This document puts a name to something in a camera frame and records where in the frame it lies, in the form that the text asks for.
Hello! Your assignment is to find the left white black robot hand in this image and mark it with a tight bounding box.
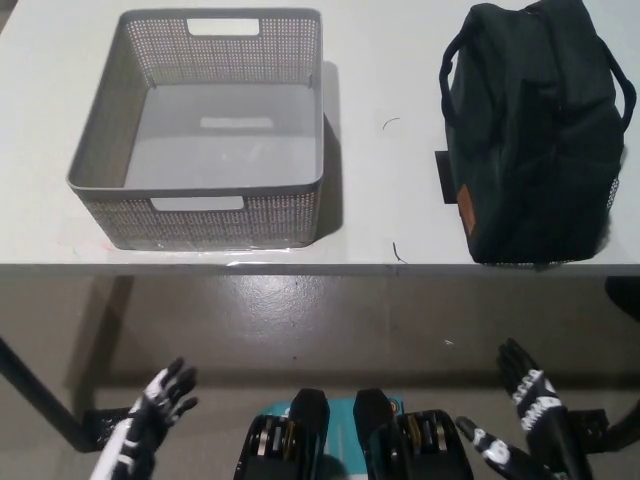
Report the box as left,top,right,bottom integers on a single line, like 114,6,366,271
89,357,199,480

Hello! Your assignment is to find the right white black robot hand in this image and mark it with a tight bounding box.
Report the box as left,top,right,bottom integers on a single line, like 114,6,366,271
456,338,589,480

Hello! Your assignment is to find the dark green lunch bag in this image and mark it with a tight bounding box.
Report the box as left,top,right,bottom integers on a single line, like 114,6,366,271
438,0,636,267

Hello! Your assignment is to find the black metal table leg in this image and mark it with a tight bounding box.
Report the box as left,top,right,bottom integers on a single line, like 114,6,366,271
606,380,640,435
0,334,99,454

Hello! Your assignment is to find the grey perforated plastic basket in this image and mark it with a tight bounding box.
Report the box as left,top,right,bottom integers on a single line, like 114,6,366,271
66,7,327,252

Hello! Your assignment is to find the black tape patch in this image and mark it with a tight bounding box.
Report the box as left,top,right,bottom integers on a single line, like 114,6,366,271
434,148,459,206

